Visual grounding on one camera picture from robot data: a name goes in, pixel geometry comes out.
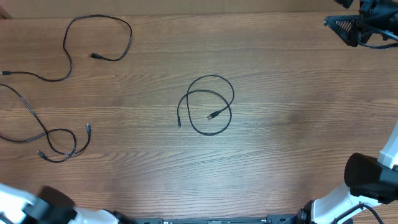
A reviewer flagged black cable bundle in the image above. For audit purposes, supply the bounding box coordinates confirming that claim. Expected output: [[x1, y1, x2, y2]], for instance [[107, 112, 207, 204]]
[[177, 74, 235, 137]]

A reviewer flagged black separated usb cable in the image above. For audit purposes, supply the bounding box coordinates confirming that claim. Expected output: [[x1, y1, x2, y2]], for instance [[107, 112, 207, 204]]
[[1, 14, 133, 83]]

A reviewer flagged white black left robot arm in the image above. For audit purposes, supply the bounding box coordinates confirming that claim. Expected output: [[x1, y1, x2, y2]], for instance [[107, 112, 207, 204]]
[[1, 184, 137, 224]]

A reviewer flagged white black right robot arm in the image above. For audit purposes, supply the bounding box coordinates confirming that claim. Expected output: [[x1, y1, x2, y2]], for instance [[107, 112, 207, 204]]
[[287, 0, 397, 224]]

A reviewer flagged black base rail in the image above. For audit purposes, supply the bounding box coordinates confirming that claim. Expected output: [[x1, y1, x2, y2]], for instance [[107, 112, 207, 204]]
[[134, 214, 304, 224]]

